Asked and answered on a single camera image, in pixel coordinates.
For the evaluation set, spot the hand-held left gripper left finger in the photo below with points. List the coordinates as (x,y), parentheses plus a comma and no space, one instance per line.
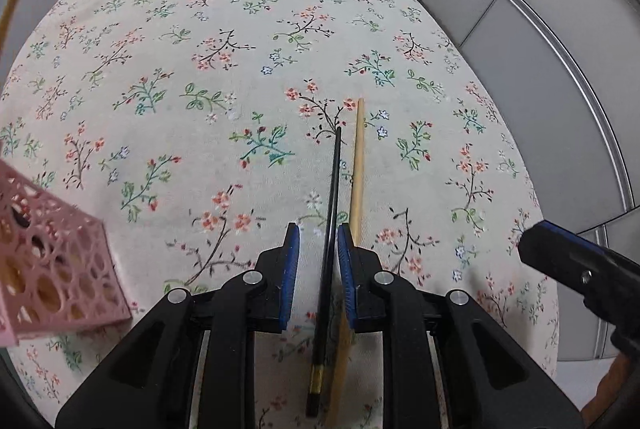
(292,274)

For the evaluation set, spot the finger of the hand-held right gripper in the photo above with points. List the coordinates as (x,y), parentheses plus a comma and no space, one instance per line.
(565,254)

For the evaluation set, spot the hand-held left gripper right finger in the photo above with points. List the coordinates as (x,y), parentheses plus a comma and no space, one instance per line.
(345,274)

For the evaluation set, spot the black chopstick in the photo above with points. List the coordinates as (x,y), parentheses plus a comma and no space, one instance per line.
(332,209)

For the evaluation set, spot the pale single chopstick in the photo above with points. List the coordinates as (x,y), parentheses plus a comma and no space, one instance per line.
(357,169)

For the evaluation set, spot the pink perforated utensil holder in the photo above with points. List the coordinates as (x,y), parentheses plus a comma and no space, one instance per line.
(60,269)

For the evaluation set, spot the person's right hand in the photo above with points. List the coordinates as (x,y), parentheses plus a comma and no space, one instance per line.
(610,389)

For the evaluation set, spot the floral tablecloth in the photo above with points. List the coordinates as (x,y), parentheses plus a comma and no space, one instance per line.
(175,134)

